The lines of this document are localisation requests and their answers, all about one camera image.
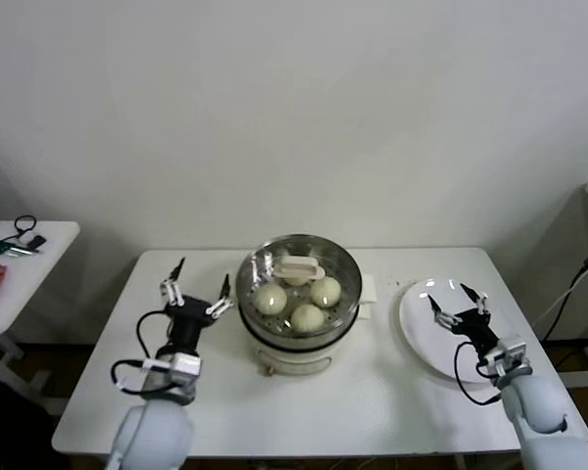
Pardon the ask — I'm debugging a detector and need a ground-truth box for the perforated stainless steamer basket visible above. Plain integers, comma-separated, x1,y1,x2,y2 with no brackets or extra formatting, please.
222,234,378,353

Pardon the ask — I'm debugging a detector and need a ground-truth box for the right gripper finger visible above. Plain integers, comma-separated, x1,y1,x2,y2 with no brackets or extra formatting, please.
460,282,490,317
428,295,466,328

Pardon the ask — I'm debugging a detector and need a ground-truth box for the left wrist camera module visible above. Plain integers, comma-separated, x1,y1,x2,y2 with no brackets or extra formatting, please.
139,352,203,393

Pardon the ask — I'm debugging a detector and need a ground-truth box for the white electric cooker base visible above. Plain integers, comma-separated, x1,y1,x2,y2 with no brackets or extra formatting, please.
238,298,373,379

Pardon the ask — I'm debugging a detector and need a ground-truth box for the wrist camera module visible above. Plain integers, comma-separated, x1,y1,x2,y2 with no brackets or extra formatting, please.
478,336,531,379
139,352,203,393

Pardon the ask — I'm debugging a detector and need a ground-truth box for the white side table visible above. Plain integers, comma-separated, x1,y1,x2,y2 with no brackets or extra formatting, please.
0,219,82,417

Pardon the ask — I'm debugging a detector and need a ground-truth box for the round white plate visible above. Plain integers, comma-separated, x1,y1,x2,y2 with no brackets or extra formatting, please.
398,277,520,384

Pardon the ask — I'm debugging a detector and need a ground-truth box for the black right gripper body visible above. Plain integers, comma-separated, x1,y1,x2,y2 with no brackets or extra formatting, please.
453,307,502,361

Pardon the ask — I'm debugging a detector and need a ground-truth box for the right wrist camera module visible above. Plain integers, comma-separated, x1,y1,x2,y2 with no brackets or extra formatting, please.
478,336,531,379

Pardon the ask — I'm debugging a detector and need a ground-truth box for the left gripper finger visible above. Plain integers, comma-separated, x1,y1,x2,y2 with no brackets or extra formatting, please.
158,257,187,307
204,273,236,319

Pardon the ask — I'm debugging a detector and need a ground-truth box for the white wall cable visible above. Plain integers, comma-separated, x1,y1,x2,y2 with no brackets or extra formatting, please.
533,278,585,325

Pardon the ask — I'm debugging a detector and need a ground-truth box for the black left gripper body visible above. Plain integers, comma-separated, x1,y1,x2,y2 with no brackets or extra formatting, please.
165,295,216,350

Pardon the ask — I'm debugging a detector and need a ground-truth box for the round glass pot lid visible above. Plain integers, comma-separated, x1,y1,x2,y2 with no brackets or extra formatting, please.
235,233,364,339

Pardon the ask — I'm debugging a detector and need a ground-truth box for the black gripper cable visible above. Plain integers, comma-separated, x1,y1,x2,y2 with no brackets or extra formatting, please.
135,309,173,361
453,341,502,405

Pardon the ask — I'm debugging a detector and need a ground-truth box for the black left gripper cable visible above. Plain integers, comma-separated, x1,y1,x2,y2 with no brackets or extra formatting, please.
135,309,173,361

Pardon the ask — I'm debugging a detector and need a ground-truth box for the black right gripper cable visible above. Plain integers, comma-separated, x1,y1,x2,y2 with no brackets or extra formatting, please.
453,341,502,405

